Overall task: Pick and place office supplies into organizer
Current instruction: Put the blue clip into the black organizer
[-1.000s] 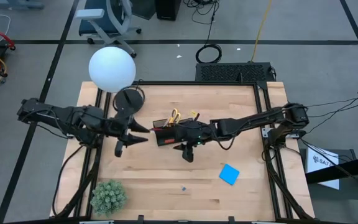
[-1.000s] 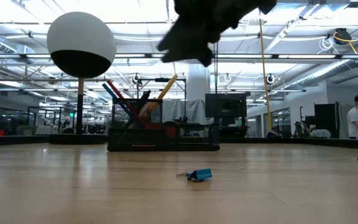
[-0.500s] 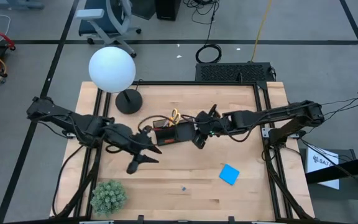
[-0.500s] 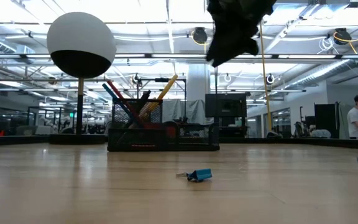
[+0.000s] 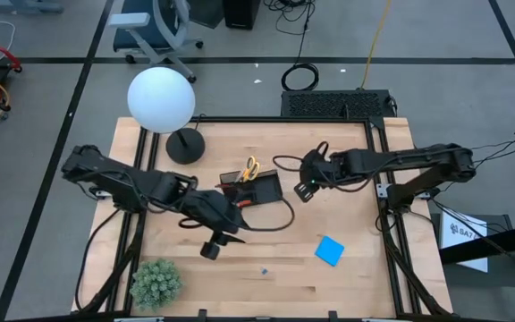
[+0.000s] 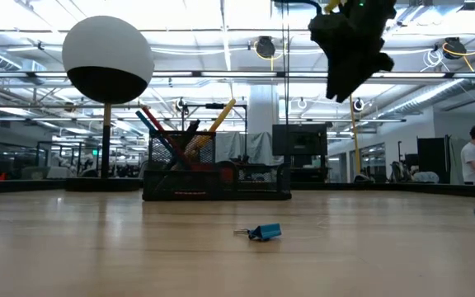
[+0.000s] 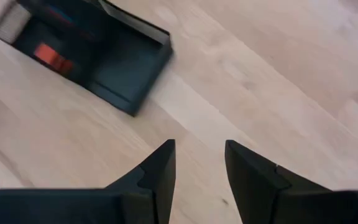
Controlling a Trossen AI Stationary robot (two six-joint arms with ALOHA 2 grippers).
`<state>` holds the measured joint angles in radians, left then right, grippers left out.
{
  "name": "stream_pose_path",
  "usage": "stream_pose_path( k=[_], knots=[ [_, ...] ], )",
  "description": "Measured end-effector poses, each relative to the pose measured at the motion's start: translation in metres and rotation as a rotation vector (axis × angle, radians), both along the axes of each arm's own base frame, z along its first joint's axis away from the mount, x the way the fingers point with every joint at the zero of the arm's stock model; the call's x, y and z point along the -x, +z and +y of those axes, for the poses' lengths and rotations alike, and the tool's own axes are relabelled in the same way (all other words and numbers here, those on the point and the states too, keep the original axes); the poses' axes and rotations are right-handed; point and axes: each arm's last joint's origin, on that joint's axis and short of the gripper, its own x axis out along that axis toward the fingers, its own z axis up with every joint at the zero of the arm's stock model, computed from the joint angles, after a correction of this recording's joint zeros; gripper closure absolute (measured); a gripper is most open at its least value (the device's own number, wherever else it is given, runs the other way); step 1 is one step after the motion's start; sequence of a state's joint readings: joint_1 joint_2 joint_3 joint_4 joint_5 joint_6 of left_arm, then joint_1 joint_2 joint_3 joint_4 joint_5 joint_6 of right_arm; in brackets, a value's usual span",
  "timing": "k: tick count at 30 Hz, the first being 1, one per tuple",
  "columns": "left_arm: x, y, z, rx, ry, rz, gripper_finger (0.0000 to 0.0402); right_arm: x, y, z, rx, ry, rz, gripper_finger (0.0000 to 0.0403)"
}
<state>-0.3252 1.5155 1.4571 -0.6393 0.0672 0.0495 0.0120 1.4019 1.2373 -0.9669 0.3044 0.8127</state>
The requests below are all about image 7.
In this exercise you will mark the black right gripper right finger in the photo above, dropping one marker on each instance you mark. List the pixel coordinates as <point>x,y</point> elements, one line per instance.
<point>253,193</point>

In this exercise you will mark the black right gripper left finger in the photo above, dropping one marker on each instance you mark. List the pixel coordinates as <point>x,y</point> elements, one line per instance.
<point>154,193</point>

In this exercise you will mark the orange eraser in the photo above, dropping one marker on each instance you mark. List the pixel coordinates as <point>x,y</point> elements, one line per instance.
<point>51,57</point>

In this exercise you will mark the blue coloured pencil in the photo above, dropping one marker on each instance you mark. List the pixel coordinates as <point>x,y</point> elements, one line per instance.
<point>63,14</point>

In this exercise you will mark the black mesh desk organizer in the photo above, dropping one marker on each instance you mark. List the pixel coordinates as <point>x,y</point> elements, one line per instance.
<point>126,71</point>

